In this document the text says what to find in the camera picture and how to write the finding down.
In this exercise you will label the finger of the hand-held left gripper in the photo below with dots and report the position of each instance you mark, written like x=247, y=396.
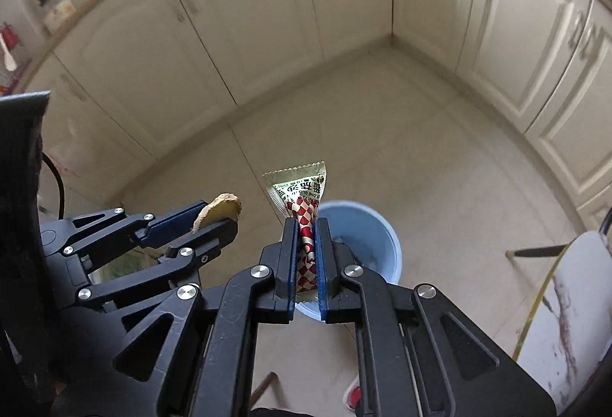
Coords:
x=215, y=240
x=167, y=226

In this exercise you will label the cream lower cabinets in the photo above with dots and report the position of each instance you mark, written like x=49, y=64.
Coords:
x=239, y=15

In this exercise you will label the red kitchen utensil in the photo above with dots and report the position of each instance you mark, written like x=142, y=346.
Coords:
x=8, y=35

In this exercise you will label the red checkered sauce sachet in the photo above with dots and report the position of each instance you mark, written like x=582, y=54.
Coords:
x=299, y=192

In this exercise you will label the blue plastic waste bin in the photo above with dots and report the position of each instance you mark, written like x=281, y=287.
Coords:
x=363, y=230

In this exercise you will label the round white marble table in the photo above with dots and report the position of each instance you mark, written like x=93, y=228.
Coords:
x=583, y=302

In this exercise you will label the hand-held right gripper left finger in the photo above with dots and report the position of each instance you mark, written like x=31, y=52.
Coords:
x=287, y=254

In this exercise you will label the glass jar with label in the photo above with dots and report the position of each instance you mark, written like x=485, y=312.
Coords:
x=60, y=13

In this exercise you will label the brown ginger slice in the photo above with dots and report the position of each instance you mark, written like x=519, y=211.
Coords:
x=220, y=209

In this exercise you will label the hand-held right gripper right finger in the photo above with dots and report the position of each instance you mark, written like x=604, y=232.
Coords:
x=322, y=264

